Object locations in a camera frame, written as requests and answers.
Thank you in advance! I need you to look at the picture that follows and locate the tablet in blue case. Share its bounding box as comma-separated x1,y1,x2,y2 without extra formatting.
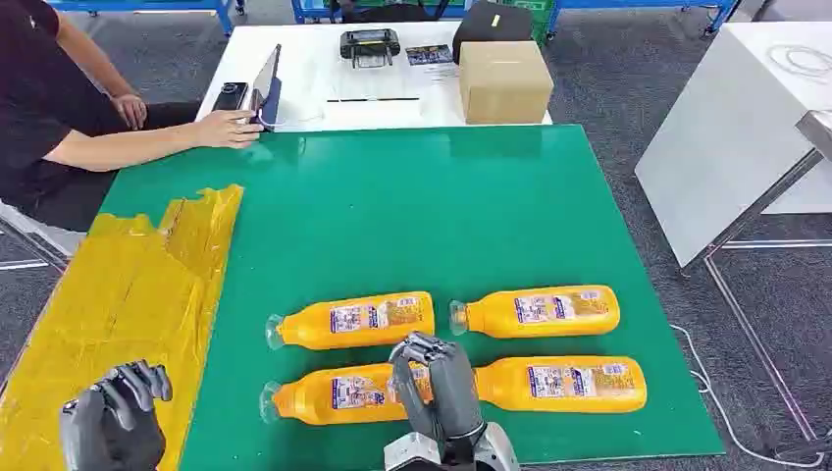
249,43,285,132

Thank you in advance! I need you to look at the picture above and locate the blue metal rack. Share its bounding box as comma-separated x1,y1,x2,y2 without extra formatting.
43,0,247,38
545,0,744,41
289,0,471,26

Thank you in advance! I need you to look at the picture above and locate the white floor cable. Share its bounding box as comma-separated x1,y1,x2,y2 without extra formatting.
668,323,828,471

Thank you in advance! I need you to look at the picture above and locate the person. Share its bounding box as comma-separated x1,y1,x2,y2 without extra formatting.
0,0,265,234

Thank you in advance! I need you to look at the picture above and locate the steel bench corner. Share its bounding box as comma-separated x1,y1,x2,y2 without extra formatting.
795,109,832,165

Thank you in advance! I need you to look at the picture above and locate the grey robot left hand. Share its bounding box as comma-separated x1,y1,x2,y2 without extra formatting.
59,360,175,471

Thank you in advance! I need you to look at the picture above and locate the printed dark leaflet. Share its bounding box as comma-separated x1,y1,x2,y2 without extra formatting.
404,43,455,69

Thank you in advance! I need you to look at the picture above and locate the large white table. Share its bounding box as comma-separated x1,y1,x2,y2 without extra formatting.
634,21,832,269

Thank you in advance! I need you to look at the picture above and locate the black handheld controller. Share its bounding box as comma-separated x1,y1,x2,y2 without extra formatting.
338,27,402,71

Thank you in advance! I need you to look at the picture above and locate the person's right hand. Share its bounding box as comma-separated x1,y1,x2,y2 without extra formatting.
193,109,265,151

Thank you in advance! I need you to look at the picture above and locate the black case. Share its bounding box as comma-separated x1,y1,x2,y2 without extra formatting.
450,0,537,66

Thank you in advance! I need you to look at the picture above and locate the metal table frame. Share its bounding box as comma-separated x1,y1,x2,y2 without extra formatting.
678,147,832,459

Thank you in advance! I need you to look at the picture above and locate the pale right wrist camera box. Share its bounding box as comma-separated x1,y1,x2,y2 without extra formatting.
383,431,447,471

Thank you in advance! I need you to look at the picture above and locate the orange drink bottle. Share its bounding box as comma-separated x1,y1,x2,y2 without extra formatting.
265,290,436,353
473,355,649,415
259,362,435,427
448,285,621,340

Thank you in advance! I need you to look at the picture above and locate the black phone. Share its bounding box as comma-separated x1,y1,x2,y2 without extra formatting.
211,80,250,113

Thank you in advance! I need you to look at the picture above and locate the person's left hand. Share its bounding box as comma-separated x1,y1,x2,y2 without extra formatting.
110,93,149,131

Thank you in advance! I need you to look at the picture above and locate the yellow plastic sheet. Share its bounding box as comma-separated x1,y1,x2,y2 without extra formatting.
0,183,245,471

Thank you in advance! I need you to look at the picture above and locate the coiled white cable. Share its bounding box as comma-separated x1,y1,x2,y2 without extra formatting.
765,42,832,83

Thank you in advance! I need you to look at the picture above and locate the green mat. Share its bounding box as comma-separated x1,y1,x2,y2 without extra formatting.
98,124,726,471

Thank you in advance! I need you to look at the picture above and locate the green crate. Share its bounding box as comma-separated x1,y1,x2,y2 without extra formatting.
500,0,558,47

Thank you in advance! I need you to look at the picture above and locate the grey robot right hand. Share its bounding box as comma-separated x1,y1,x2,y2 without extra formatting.
388,332,488,450

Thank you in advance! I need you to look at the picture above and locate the brown cardboard box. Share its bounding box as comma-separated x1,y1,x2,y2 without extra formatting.
457,39,555,127

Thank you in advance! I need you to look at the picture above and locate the white stool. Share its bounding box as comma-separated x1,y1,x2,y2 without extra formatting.
0,197,87,273

